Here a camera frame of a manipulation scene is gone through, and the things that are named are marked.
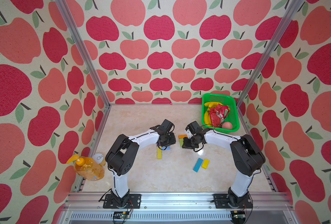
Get green block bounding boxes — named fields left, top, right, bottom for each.
left=179, top=139, right=184, bottom=147

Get yellow-green long block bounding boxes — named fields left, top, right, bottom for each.
left=157, top=147, right=162, bottom=160

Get orange block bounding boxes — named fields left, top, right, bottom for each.
left=178, top=134, right=188, bottom=139

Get yellow block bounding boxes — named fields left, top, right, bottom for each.
left=201, top=159, right=210, bottom=169

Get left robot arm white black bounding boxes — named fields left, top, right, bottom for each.
left=105, top=124, right=176, bottom=207

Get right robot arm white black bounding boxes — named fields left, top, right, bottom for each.
left=182, top=128, right=266, bottom=209

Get bananas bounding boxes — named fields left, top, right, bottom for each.
left=203, top=102, right=230, bottom=127

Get cyan long block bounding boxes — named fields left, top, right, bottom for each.
left=193, top=158, right=203, bottom=172

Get red snack bag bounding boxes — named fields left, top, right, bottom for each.
left=208, top=103, right=230, bottom=127

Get peach fruit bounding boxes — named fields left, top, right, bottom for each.
left=221, top=122, right=233, bottom=130

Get green plastic basket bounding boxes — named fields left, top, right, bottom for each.
left=202, top=93, right=240, bottom=134

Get orange soap bottle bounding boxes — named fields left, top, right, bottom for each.
left=66, top=155, right=104, bottom=181

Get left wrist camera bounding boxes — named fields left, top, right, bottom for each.
left=160, top=119, right=175, bottom=133

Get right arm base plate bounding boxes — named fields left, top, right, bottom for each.
left=210, top=193, right=253, bottom=210

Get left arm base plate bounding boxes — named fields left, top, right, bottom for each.
left=103, top=193, right=142, bottom=209

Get aluminium front rail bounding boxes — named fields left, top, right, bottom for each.
left=54, top=192, right=300, bottom=224

